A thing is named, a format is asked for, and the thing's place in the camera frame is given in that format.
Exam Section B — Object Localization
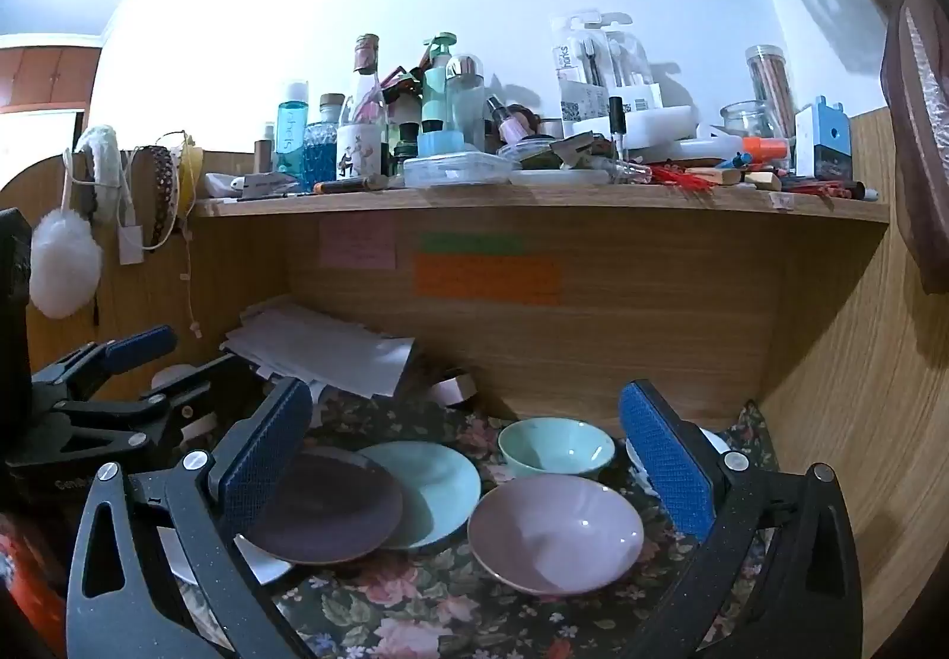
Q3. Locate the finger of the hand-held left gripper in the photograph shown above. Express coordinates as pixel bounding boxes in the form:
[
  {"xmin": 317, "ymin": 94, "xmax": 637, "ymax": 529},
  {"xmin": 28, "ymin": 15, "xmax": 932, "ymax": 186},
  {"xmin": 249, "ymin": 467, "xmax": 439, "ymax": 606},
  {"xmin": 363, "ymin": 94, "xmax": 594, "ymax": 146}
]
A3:
[
  {"xmin": 70, "ymin": 355, "xmax": 279, "ymax": 456},
  {"xmin": 33, "ymin": 325, "xmax": 177, "ymax": 402}
]

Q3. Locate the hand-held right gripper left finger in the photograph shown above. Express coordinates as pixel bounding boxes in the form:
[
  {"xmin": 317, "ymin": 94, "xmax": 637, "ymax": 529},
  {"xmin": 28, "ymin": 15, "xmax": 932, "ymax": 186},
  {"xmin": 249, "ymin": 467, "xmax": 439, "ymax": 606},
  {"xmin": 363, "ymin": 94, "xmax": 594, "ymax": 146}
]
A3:
[{"xmin": 65, "ymin": 377, "xmax": 320, "ymax": 659}]

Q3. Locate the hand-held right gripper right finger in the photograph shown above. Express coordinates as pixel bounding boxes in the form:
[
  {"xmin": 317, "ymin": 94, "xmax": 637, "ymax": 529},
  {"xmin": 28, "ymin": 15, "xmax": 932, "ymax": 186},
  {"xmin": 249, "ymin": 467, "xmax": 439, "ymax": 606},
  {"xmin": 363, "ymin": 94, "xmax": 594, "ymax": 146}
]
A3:
[{"xmin": 585, "ymin": 378, "xmax": 865, "ymax": 659}]

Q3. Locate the pink plate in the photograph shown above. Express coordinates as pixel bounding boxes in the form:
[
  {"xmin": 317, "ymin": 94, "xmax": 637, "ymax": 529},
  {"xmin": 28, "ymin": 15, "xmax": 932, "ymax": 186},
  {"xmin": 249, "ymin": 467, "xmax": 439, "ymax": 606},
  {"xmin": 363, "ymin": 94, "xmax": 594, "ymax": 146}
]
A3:
[{"xmin": 467, "ymin": 476, "xmax": 645, "ymax": 597}]

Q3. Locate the teal plate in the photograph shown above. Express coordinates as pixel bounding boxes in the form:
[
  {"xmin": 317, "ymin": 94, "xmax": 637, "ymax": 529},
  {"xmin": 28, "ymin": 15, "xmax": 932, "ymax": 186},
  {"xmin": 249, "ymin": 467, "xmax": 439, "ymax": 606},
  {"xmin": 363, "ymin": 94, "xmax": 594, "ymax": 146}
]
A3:
[{"xmin": 358, "ymin": 440, "xmax": 483, "ymax": 551}]

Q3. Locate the white fluffy puff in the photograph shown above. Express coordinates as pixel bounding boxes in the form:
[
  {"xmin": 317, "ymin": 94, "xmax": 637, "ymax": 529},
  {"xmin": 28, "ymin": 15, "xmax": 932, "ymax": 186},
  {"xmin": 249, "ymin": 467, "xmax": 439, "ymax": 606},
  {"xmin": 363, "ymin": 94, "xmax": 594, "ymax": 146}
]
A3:
[{"xmin": 30, "ymin": 208, "xmax": 103, "ymax": 320}]

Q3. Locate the purple plate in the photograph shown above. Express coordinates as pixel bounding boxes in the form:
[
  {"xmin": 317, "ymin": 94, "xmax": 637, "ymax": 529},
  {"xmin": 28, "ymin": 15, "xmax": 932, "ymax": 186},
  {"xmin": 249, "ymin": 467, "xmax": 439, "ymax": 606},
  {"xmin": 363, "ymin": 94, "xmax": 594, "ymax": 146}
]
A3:
[{"xmin": 244, "ymin": 445, "xmax": 403, "ymax": 565}]

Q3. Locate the white plate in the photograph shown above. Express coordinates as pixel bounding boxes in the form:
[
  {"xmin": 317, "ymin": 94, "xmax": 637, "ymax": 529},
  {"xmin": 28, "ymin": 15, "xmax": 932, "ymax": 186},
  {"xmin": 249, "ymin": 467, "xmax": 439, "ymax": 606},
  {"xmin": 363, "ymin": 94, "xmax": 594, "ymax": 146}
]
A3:
[{"xmin": 233, "ymin": 533, "xmax": 295, "ymax": 586}]

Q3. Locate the teal bowl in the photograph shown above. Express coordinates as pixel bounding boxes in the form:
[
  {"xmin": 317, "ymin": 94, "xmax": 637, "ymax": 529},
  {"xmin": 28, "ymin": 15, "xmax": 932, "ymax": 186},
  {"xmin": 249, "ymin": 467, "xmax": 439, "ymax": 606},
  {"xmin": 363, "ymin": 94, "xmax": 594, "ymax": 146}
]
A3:
[{"xmin": 498, "ymin": 417, "xmax": 616, "ymax": 482}]

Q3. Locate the stack of white papers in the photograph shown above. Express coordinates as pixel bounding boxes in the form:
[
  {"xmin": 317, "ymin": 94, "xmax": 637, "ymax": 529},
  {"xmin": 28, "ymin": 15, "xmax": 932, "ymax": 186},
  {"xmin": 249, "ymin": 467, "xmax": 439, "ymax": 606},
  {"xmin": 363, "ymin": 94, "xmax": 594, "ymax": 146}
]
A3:
[{"xmin": 220, "ymin": 303, "xmax": 416, "ymax": 400}]

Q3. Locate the patterned headband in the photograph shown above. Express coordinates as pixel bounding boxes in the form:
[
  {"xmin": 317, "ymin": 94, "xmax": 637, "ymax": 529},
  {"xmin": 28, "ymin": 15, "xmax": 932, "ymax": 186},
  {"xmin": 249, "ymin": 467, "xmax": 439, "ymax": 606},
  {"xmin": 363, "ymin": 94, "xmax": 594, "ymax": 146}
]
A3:
[{"xmin": 144, "ymin": 144, "xmax": 183, "ymax": 245}]

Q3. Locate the yellow headband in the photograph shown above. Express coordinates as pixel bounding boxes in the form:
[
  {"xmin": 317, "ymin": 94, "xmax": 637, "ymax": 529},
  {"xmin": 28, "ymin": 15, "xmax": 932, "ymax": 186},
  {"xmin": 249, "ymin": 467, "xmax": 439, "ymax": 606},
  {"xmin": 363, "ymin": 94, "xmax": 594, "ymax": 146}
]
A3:
[{"xmin": 178, "ymin": 136, "xmax": 205, "ymax": 215}]

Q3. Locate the white pouch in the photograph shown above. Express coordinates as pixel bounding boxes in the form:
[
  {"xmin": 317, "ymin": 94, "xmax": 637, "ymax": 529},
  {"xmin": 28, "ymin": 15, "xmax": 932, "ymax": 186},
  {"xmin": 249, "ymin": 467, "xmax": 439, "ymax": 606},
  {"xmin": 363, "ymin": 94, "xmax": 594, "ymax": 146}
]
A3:
[{"xmin": 203, "ymin": 171, "xmax": 298, "ymax": 199}]

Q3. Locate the small white box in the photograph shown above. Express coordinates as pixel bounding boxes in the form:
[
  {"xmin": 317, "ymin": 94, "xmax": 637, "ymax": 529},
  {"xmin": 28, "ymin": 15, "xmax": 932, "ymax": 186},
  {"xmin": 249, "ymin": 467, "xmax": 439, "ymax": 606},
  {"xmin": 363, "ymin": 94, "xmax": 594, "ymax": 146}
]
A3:
[{"xmin": 434, "ymin": 370, "xmax": 476, "ymax": 412}]

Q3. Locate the white fluffy headband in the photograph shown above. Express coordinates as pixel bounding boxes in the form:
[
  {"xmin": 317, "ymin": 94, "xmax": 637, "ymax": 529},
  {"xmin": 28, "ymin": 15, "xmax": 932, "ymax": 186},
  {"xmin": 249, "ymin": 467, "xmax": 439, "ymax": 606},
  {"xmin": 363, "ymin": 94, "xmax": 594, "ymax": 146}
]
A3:
[{"xmin": 74, "ymin": 125, "xmax": 123, "ymax": 222}]

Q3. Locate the pink sticky note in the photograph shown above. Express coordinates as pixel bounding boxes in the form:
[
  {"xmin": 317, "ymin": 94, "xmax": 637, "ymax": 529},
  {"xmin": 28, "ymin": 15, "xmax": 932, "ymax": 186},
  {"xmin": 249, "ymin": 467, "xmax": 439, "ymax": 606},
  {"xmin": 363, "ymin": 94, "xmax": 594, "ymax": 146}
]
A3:
[{"xmin": 319, "ymin": 219, "xmax": 396, "ymax": 269}]

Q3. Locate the dark floral cloth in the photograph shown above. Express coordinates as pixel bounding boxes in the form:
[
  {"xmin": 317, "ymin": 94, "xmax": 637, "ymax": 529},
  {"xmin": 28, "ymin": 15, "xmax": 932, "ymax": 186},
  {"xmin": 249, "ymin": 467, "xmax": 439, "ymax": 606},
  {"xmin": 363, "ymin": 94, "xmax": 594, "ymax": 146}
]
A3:
[{"xmin": 155, "ymin": 384, "xmax": 779, "ymax": 659}]

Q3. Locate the brown cosmetic pencil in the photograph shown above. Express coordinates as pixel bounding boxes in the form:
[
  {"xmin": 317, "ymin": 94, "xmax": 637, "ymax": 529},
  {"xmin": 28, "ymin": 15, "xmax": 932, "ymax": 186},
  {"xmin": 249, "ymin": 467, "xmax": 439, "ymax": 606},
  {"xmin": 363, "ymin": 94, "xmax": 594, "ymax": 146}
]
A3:
[{"xmin": 313, "ymin": 176, "xmax": 390, "ymax": 195}]

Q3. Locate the orange sticky note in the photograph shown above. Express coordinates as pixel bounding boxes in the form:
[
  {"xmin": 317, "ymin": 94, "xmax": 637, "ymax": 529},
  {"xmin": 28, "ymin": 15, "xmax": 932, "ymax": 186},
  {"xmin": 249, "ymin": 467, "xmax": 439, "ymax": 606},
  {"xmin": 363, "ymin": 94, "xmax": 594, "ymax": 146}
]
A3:
[{"xmin": 413, "ymin": 253, "xmax": 562, "ymax": 305}]

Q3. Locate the blue mouthwash bottle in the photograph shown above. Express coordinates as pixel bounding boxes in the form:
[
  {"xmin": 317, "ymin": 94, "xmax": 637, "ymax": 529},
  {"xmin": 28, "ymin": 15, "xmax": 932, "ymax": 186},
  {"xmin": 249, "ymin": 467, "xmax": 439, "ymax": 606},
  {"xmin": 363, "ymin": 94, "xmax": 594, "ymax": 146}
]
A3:
[{"xmin": 276, "ymin": 81, "xmax": 310, "ymax": 174}]

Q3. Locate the orange cloth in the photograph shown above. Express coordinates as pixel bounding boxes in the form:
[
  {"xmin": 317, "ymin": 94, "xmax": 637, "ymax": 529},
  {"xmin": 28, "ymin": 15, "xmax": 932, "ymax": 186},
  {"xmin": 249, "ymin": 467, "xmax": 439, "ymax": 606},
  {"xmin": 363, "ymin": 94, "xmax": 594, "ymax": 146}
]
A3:
[{"xmin": 0, "ymin": 511, "xmax": 68, "ymax": 659}]

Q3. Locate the wooden cabinet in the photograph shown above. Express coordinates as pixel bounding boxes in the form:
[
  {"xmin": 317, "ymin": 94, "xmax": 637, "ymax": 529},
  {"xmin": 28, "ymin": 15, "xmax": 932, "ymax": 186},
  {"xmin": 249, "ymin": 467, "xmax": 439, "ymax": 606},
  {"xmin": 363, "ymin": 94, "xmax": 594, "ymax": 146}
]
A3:
[{"xmin": 0, "ymin": 34, "xmax": 101, "ymax": 112}]

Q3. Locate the blue glass bottle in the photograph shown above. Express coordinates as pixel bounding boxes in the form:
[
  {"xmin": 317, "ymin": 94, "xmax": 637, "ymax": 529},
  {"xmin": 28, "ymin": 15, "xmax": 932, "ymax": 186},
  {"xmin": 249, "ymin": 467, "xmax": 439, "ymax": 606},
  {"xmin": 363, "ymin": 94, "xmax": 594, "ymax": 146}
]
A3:
[{"xmin": 302, "ymin": 94, "xmax": 346, "ymax": 186}]

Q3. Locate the red tassel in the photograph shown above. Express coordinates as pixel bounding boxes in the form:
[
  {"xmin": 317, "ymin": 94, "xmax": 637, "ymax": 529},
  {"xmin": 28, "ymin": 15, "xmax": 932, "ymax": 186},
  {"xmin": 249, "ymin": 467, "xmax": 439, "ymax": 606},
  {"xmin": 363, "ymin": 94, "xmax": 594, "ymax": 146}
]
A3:
[{"xmin": 648, "ymin": 164, "xmax": 724, "ymax": 193}]

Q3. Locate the glass bottle with illustrated label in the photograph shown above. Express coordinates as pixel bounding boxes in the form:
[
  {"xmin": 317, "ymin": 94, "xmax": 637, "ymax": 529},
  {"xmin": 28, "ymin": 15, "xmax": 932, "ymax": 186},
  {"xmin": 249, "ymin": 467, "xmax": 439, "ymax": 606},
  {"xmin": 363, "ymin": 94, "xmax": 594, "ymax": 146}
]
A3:
[{"xmin": 337, "ymin": 34, "xmax": 390, "ymax": 180}]

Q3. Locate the green sticky note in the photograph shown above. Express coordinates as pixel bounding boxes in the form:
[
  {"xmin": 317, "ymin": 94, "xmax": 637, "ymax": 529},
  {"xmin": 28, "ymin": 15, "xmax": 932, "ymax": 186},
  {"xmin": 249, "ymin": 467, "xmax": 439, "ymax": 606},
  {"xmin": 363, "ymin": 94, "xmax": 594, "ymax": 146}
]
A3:
[{"xmin": 419, "ymin": 231, "xmax": 524, "ymax": 254}]

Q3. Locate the white tray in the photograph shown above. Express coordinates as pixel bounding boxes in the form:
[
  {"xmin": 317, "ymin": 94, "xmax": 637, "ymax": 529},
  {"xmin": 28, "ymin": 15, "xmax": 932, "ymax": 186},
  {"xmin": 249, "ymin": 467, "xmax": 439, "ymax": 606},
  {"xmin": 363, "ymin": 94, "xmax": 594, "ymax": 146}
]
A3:
[{"xmin": 511, "ymin": 170, "xmax": 616, "ymax": 187}]

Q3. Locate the clear plastic box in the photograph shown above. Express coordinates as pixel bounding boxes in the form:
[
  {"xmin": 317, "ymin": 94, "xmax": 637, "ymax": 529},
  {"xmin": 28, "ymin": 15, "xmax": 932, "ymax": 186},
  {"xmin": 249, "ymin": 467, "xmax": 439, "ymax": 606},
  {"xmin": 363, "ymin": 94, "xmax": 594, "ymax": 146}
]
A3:
[{"xmin": 402, "ymin": 152, "xmax": 520, "ymax": 187}]

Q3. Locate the nail polish bottle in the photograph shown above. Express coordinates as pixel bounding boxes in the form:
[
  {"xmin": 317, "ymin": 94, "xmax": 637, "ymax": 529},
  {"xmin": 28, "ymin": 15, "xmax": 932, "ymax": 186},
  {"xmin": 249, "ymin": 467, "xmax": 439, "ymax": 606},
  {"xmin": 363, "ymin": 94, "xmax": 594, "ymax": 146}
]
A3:
[{"xmin": 608, "ymin": 97, "xmax": 628, "ymax": 163}]

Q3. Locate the glass jar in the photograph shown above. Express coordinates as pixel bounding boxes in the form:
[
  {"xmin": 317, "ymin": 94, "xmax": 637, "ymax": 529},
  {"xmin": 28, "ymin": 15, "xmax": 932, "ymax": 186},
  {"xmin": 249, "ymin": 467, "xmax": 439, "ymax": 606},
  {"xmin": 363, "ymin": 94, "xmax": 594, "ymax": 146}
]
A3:
[{"xmin": 721, "ymin": 100, "xmax": 787, "ymax": 145}]

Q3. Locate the blue pencil sharpener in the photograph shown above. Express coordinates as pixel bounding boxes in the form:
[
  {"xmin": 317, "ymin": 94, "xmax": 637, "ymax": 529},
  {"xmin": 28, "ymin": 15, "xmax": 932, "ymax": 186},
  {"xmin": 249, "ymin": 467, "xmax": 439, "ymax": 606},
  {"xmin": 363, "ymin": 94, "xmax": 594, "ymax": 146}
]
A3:
[{"xmin": 795, "ymin": 97, "xmax": 854, "ymax": 182}]

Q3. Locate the pink makeup brush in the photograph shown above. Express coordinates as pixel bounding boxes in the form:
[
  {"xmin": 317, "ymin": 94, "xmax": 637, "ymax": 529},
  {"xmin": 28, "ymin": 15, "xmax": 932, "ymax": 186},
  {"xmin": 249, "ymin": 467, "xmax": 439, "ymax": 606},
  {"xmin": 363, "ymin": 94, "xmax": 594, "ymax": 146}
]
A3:
[{"xmin": 485, "ymin": 97, "xmax": 531, "ymax": 145}]

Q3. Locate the teal pump bottle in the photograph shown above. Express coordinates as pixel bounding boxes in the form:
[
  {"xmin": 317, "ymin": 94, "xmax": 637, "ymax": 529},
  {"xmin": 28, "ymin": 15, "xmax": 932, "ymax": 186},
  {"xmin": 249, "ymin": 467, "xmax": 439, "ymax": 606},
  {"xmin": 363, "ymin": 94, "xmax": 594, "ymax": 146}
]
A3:
[{"xmin": 420, "ymin": 32, "xmax": 458, "ymax": 137}]

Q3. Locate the clear bottle with silver cap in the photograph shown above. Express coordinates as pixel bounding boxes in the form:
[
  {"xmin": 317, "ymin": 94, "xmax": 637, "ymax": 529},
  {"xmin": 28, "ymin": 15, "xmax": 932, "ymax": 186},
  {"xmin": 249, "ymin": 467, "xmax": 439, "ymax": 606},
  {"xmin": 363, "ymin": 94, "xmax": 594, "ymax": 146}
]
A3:
[{"xmin": 445, "ymin": 54, "xmax": 485, "ymax": 145}]

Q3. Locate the clear toothbrush pack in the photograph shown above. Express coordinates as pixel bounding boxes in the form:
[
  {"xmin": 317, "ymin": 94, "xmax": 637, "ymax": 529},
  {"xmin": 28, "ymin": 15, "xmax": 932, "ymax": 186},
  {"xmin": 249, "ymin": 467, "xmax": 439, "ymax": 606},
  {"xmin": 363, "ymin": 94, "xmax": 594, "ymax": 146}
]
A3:
[
  {"xmin": 604, "ymin": 25, "xmax": 664, "ymax": 112},
  {"xmin": 550, "ymin": 14, "xmax": 609, "ymax": 137}
]

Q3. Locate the tall clear pencil jar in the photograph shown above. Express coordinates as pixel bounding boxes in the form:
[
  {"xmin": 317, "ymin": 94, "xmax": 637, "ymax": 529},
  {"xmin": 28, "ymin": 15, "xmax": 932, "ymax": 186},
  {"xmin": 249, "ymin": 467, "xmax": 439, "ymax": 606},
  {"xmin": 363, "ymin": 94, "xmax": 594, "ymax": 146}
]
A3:
[{"xmin": 745, "ymin": 44, "xmax": 798, "ymax": 133}]

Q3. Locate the brown curtain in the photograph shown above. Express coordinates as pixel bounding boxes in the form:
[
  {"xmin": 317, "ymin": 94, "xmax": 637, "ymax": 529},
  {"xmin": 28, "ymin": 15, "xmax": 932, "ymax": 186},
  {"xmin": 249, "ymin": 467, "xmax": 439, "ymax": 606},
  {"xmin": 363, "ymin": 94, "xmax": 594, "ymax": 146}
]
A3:
[{"xmin": 700, "ymin": 0, "xmax": 949, "ymax": 295}]

